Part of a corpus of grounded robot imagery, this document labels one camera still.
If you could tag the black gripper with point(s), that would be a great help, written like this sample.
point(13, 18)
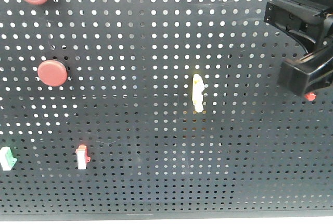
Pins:
point(309, 22)

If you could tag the red toggle switch block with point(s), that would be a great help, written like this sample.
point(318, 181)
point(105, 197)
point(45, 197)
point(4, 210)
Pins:
point(311, 96)

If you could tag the lower red mushroom button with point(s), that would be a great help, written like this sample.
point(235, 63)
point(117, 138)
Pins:
point(52, 73)

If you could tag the black perforated pegboard panel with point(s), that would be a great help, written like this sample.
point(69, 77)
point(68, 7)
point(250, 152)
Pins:
point(256, 150)

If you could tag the yellow toggle switch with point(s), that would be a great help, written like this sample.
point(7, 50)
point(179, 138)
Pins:
point(197, 93)

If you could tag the red-white rocker switch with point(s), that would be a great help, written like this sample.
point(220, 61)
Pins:
point(82, 157)

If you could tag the green-white rocker switch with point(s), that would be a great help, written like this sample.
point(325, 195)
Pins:
point(7, 159)

